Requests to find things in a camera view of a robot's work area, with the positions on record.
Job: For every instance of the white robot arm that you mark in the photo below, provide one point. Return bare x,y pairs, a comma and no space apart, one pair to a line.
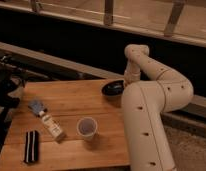
151,88

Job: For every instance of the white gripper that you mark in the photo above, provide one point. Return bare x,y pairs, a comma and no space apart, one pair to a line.
132,73

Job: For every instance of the metal railing frame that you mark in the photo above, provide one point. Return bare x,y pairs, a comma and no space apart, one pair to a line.
174,20

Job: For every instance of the black equipment with cables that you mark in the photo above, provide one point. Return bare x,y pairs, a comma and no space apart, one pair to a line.
12,84

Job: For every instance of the white tube with blue cap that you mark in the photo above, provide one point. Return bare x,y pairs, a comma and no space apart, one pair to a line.
39,110

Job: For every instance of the dark ceramic bowl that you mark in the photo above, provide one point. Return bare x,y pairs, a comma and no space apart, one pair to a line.
113,88

